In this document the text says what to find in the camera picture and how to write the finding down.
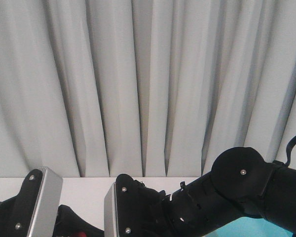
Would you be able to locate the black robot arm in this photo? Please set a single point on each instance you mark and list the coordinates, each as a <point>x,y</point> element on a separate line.
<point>240,184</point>

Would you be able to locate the grey pleated curtain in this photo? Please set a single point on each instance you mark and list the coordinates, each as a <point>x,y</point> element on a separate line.
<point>153,88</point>

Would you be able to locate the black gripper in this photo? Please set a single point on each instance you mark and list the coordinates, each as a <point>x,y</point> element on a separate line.
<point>193,211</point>
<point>66,223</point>

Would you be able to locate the light blue plastic box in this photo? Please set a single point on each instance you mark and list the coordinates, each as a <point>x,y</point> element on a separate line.
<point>249,227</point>

